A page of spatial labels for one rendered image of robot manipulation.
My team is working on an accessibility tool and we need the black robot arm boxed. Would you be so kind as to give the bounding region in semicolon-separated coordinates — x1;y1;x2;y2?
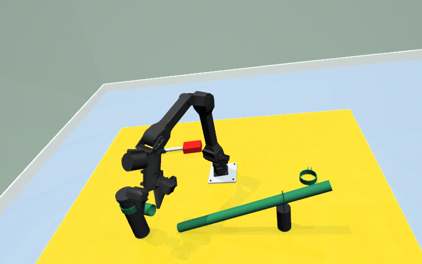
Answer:
121;91;230;195

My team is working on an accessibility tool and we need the green ring with two small tabs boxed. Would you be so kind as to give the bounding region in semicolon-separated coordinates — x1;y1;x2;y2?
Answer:
299;167;317;185

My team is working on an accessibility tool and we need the green long rail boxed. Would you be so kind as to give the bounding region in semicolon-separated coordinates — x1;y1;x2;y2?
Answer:
176;180;332;233

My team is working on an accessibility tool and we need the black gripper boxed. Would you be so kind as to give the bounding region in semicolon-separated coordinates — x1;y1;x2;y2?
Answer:
126;168;165;217

